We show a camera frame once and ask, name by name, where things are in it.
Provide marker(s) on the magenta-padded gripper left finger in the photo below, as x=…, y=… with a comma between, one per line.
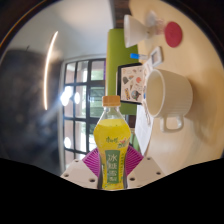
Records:
x=80, y=173

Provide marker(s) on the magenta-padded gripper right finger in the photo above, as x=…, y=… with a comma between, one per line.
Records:
x=145, y=171

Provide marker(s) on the yellow drink bottle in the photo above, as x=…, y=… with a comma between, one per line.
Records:
x=112, y=143

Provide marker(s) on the hanging pendant lamps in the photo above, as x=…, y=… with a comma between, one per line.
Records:
x=66, y=96

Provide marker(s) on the white ribbed mug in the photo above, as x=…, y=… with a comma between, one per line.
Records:
x=170, y=95

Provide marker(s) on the long linear ceiling light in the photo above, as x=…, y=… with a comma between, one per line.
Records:
x=49, y=66

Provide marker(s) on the small flat electronic device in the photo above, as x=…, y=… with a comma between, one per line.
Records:
x=156, y=57

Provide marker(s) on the small blue-capped bottle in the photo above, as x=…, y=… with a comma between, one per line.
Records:
x=136, y=56

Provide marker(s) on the green booth backrest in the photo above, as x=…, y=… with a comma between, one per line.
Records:
x=115, y=50

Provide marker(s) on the flat round red coaster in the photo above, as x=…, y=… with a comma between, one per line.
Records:
x=173, y=34

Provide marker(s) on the white bowl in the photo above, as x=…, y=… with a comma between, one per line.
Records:
x=133, y=31

